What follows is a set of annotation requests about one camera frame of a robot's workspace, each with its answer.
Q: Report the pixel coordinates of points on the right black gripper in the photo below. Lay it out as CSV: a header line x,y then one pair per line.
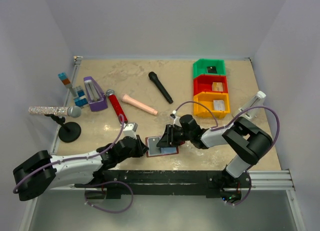
x,y
168,139

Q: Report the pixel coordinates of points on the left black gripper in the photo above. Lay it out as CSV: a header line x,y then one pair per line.
x,y
141,148

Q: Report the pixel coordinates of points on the red leather card holder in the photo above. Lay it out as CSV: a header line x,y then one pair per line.
x,y
165,151

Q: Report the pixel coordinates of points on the grey card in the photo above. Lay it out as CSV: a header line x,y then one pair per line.
x,y
219,105
152,145

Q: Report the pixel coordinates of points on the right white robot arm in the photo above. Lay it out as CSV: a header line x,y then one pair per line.
x,y
249,142

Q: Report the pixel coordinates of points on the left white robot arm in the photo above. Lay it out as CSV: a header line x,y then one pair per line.
x,y
43,171

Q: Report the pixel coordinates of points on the grey card in yellow bin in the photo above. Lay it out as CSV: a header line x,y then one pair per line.
x,y
219,105

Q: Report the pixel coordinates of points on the tan card in red bin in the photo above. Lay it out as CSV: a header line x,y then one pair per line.
x,y
218,87

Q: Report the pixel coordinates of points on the black card in green bin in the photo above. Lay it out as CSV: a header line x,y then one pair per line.
x,y
211,69

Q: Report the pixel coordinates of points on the red microphone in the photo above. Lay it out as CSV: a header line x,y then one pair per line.
x,y
110,93

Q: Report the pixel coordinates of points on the pink microphone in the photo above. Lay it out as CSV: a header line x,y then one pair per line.
x,y
129,100

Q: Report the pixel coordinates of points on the yellow storage bin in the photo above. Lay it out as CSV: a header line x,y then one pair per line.
x,y
206,99

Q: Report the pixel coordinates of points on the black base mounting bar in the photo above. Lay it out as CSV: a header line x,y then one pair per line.
x,y
208,183

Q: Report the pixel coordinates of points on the red storage bin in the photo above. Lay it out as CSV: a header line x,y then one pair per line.
x,y
203,83

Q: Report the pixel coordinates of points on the black microphone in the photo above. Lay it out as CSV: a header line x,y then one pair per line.
x,y
154,78

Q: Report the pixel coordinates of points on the purple metronome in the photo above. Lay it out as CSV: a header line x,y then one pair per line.
x,y
95,95

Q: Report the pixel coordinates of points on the black microphone stand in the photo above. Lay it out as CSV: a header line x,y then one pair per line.
x,y
68,131

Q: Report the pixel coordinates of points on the glitter silver microphone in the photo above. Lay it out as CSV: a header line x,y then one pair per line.
x,y
73,111

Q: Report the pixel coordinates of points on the green storage bin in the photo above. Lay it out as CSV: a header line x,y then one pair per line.
x,y
200,67

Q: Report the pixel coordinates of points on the blue toy brick tower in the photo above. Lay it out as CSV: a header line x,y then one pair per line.
x,y
77,93

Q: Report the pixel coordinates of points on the white metronome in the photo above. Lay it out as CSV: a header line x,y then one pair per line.
x,y
257,100

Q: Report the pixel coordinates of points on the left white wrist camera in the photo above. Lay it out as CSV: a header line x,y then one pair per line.
x,y
130,130

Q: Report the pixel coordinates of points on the left aluminium frame rail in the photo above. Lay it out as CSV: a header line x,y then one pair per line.
x,y
67,100

